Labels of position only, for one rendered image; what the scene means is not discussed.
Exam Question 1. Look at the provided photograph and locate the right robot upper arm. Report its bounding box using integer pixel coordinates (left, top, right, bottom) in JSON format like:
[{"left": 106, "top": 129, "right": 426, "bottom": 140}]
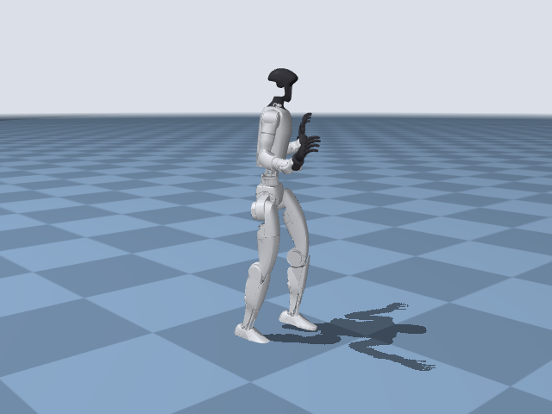
[{"left": 258, "top": 110, "right": 280, "bottom": 164}]

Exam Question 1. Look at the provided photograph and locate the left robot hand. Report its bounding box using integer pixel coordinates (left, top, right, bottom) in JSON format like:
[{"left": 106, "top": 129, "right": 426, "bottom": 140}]
[{"left": 297, "top": 113, "right": 312, "bottom": 145}]

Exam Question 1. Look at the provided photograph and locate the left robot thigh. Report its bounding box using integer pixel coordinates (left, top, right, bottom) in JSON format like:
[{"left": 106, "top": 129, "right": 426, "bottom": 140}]
[{"left": 277, "top": 188, "right": 309, "bottom": 267}]

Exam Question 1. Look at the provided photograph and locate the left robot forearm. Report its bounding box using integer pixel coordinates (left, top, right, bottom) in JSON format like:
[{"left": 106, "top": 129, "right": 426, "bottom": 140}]
[{"left": 286, "top": 139, "right": 301, "bottom": 155}]

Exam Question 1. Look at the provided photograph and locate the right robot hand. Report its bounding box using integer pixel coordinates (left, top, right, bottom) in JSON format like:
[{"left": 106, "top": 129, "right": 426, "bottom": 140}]
[{"left": 292, "top": 135, "right": 321, "bottom": 171}]

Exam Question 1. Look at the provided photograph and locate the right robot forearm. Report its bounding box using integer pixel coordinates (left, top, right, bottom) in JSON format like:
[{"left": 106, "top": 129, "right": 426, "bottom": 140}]
[{"left": 258, "top": 152, "right": 302, "bottom": 174}]

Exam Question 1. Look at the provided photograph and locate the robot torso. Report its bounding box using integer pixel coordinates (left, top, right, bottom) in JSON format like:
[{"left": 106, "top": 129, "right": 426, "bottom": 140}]
[{"left": 255, "top": 103, "right": 292, "bottom": 207}]

